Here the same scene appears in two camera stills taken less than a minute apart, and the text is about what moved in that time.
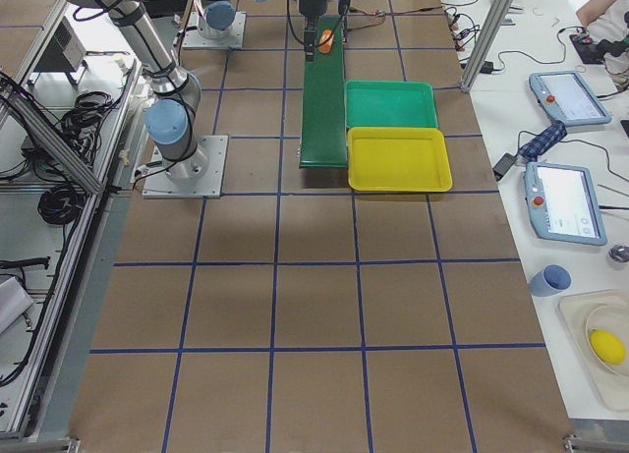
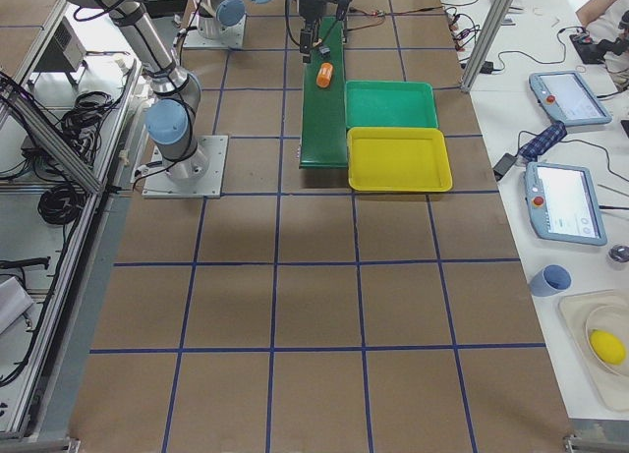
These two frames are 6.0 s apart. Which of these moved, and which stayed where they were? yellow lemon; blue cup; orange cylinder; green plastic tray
Moved: orange cylinder
Stayed: blue cup; green plastic tray; yellow lemon
